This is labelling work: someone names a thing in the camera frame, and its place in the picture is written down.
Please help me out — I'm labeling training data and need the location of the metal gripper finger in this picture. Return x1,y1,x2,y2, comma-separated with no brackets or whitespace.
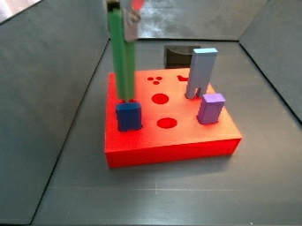
106,0,122,32
123,0,144,42

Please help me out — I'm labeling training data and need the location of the green star-shaped peg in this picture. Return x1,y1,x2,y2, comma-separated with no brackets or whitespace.
108,9,135,102

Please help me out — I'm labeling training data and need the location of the red peg board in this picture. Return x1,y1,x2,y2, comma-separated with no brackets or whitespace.
106,68,242,168

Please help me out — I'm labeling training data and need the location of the black curved holder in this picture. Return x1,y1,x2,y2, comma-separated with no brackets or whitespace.
164,45,198,69

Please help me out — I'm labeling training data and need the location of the light blue arch peg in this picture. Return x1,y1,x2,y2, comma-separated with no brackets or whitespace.
186,48,218,99

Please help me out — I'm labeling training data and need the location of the dark blue hexagonal peg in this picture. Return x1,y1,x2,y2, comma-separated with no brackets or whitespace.
116,102,143,132

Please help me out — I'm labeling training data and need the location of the purple square peg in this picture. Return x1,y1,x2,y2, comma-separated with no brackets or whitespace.
197,94,226,124

